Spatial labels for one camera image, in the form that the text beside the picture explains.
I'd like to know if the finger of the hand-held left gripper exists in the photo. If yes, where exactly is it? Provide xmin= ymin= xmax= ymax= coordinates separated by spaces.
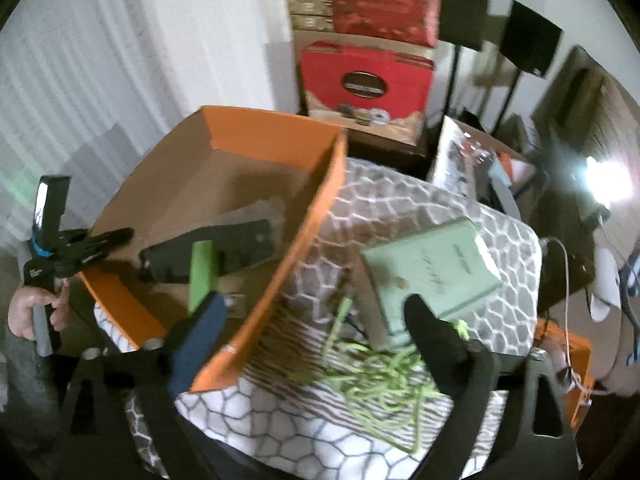
xmin=54 ymin=246 xmax=112 ymax=281
xmin=62 ymin=227 xmax=136 ymax=253

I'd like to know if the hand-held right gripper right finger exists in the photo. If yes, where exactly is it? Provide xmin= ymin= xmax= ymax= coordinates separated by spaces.
xmin=402 ymin=294 xmax=582 ymax=480

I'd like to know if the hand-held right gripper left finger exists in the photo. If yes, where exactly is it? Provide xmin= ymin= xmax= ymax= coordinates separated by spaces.
xmin=50 ymin=290 xmax=232 ymax=480

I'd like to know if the green power bank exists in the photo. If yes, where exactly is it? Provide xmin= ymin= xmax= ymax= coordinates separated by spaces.
xmin=187 ymin=239 xmax=220 ymax=314

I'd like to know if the black face mask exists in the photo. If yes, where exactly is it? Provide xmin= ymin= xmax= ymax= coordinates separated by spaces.
xmin=137 ymin=217 xmax=282 ymax=284

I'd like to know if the orange cardboard box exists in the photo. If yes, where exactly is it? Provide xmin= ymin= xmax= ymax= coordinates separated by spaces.
xmin=79 ymin=104 xmax=349 ymax=394

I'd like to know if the person's left forearm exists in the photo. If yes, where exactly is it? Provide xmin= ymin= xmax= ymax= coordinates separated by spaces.
xmin=2 ymin=332 xmax=67 ymax=441

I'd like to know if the person's left hand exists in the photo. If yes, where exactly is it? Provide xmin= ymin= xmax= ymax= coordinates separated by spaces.
xmin=7 ymin=280 xmax=72 ymax=342

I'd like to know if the mint green box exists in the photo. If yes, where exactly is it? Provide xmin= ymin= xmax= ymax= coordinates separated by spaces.
xmin=357 ymin=217 xmax=504 ymax=352

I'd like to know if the white curtain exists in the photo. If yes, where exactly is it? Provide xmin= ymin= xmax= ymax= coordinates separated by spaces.
xmin=0 ymin=0 xmax=168 ymax=263

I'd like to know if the orange plastic basket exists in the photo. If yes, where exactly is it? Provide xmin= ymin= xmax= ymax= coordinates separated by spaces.
xmin=531 ymin=317 xmax=597 ymax=434

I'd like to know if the grey white patterned blanket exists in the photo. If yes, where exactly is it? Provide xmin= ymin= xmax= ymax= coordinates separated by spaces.
xmin=92 ymin=157 xmax=545 ymax=480

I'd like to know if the cardboard box with clutter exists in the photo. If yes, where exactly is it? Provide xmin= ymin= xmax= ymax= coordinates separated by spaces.
xmin=426 ymin=114 xmax=537 ymax=212

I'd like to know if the blue neck massager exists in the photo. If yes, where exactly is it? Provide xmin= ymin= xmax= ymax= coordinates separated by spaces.
xmin=617 ymin=254 xmax=640 ymax=332

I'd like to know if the bright desk lamp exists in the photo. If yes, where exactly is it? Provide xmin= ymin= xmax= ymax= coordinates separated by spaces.
xmin=574 ymin=154 xmax=622 ymax=217

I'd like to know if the black speaker stand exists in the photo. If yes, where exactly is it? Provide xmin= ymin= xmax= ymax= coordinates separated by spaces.
xmin=492 ymin=70 xmax=524 ymax=137
xmin=444 ymin=45 xmax=462 ymax=117

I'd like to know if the dark wooden side table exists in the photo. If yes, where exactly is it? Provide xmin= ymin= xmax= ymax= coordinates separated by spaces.
xmin=529 ymin=44 xmax=640 ymax=313

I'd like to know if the red biscuit gift box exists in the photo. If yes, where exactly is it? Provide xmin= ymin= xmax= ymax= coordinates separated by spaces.
xmin=298 ymin=35 xmax=436 ymax=142

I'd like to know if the black speaker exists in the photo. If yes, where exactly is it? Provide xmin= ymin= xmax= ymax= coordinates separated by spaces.
xmin=499 ymin=0 xmax=566 ymax=79
xmin=437 ymin=0 xmax=492 ymax=51

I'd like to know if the red floral gift box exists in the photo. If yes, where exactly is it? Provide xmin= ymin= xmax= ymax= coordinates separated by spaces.
xmin=327 ymin=0 xmax=444 ymax=49

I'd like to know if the green charging cable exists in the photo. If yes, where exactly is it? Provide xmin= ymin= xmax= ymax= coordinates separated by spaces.
xmin=294 ymin=294 xmax=472 ymax=454

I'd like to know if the white power cable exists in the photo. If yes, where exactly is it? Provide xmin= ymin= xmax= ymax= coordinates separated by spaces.
xmin=546 ymin=209 xmax=610 ymax=397

